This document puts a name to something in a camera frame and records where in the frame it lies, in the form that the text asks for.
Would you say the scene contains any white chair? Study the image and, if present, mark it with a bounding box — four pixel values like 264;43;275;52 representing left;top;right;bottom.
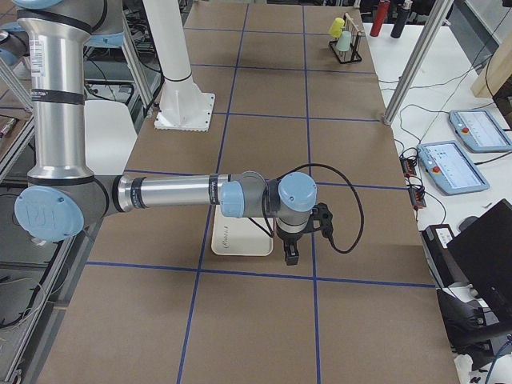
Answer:
84;100;137;175

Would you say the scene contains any orange terminal board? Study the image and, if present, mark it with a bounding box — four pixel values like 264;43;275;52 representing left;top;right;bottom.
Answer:
399;155;426;210

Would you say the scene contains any white central pedestal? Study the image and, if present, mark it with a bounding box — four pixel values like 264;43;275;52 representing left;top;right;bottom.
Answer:
143;0;215;131

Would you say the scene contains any pale green cup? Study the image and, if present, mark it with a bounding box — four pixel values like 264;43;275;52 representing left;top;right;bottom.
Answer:
336;30;352;52

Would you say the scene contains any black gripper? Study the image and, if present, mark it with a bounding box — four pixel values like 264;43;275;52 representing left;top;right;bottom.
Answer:
282;232;302;266

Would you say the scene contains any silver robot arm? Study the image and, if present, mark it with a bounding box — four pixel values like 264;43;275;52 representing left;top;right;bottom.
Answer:
14;1;320;266

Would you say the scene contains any cream rabbit tray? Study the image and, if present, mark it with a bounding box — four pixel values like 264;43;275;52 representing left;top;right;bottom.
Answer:
211;206;274;257

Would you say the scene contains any red bottle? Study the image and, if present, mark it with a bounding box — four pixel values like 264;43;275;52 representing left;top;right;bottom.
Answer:
370;0;390;37

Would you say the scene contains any yellow cup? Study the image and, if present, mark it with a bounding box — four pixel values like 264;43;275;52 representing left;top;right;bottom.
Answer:
329;17;345;39

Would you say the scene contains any black bottle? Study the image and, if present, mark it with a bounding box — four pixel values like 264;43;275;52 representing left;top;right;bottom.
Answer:
390;0;413;38

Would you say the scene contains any blue teach pendant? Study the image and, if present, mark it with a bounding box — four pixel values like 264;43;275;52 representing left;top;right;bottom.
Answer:
449;109;511;153
417;141;490;195

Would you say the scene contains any black printer box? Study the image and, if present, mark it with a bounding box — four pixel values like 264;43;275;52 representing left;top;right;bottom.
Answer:
421;224;466;287

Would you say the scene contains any black wire cup rack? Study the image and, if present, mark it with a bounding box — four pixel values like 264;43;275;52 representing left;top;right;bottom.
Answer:
329;13;365;64

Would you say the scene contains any aluminium frame post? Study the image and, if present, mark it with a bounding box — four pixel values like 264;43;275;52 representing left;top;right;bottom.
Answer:
382;0;454;126

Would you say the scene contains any black laptop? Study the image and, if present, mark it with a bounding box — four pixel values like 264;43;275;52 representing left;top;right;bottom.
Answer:
447;199;511;321

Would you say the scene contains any far blue teach pendant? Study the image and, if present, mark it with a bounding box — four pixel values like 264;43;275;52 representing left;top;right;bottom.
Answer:
449;109;511;153

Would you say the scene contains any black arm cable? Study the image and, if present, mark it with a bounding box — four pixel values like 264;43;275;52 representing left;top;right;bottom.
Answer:
247;162;364;254

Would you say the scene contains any near blue teach pendant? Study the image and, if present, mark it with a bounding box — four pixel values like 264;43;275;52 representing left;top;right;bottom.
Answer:
417;141;490;195

